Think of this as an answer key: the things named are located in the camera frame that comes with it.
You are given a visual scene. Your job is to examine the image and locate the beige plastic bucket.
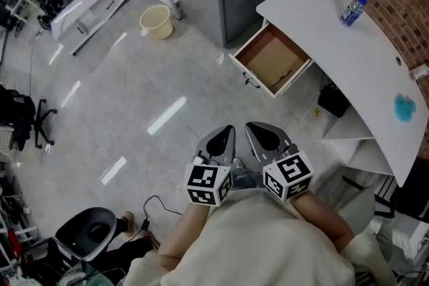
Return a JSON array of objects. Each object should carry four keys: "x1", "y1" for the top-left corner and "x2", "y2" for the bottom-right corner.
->
[{"x1": 139, "y1": 4, "x2": 175, "y2": 41}]

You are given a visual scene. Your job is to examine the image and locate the black power adapter cable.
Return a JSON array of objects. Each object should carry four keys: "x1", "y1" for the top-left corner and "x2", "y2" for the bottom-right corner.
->
[{"x1": 127, "y1": 194, "x2": 184, "y2": 244}]

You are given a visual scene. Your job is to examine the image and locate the white wooden desk drawer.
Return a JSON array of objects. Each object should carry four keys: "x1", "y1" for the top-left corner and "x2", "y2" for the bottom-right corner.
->
[{"x1": 229, "y1": 19, "x2": 314, "y2": 99}]

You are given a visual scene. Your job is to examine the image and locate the black office chair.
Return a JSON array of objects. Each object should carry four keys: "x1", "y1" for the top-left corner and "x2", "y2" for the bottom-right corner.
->
[{"x1": 0, "y1": 83, "x2": 58, "y2": 152}]

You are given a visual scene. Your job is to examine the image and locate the white flat furniture panel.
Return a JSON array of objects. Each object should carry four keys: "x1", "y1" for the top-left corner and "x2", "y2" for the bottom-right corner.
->
[{"x1": 50, "y1": 0, "x2": 130, "y2": 56}]

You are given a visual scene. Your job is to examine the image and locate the person's right forearm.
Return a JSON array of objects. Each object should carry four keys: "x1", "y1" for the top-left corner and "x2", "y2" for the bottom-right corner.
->
[{"x1": 290, "y1": 190, "x2": 356, "y2": 255}]

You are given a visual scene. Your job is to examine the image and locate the gold pen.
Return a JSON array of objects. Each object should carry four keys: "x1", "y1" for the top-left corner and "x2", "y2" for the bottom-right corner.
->
[{"x1": 271, "y1": 69, "x2": 294, "y2": 86}]

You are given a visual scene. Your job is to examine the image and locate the blue label water bottle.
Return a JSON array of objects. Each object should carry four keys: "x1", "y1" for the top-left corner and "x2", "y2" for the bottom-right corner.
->
[{"x1": 339, "y1": 0, "x2": 369, "y2": 27}]

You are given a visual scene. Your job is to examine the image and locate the grey round seat chair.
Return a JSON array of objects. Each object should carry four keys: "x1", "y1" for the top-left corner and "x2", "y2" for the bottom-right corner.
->
[{"x1": 53, "y1": 206, "x2": 118, "y2": 263}]

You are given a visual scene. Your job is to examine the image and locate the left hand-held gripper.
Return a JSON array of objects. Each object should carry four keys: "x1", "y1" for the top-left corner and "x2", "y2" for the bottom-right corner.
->
[{"x1": 182, "y1": 125, "x2": 237, "y2": 208}]

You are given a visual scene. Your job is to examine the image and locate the person's left forearm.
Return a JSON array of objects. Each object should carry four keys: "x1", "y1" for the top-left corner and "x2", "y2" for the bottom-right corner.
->
[{"x1": 156, "y1": 200, "x2": 215, "y2": 275}]

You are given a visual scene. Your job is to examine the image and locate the white desk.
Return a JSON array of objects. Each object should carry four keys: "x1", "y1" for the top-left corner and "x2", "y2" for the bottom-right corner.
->
[{"x1": 256, "y1": 0, "x2": 429, "y2": 188}]

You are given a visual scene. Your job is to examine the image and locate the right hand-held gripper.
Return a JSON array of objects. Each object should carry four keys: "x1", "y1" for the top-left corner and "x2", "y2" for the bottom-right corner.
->
[{"x1": 245, "y1": 121, "x2": 315, "y2": 202}]

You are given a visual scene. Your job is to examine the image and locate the white cable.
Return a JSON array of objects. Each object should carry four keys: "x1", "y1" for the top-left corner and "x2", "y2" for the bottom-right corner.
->
[{"x1": 289, "y1": 90, "x2": 323, "y2": 141}]

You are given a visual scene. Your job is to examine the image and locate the person's blue jeans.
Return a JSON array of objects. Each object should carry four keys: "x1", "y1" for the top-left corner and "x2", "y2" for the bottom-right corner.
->
[{"x1": 232, "y1": 166, "x2": 266, "y2": 192}]

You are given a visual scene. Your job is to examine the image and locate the grey shell chair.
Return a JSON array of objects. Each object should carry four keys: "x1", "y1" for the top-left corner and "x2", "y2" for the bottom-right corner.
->
[{"x1": 334, "y1": 173, "x2": 377, "y2": 236}]

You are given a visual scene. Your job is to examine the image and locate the person's cream sweater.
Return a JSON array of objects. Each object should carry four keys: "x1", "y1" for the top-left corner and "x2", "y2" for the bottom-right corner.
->
[{"x1": 123, "y1": 189, "x2": 396, "y2": 286}]

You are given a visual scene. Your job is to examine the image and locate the clear glass cup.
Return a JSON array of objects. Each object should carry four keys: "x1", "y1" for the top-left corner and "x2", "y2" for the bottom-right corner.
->
[{"x1": 408, "y1": 63, "x2": 429, "y2": 82}]

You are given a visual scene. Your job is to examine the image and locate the black bag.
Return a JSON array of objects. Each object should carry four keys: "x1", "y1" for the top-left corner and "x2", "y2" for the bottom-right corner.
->
[{"x1": 317, "y1": 82, "x2": 351, "y2": 119}]

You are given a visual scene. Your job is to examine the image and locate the blue crumpled cloth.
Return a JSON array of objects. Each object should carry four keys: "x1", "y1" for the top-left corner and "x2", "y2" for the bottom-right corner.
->
[{"x1": 393, "y1": 92, "x2": 418, "y2": 123}]

